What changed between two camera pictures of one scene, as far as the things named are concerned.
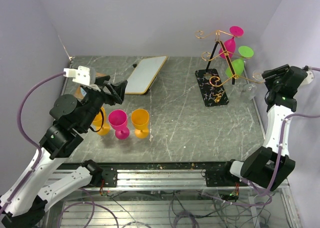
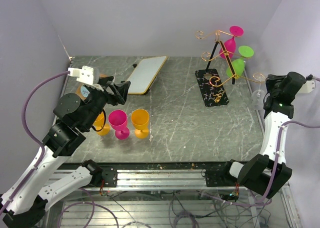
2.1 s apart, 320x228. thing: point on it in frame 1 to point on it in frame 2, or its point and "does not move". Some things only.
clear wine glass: (249, 91) to (258, 97)
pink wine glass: (118, 119) does not move
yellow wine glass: (140, 118) does not move
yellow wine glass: (99, 124) does not move
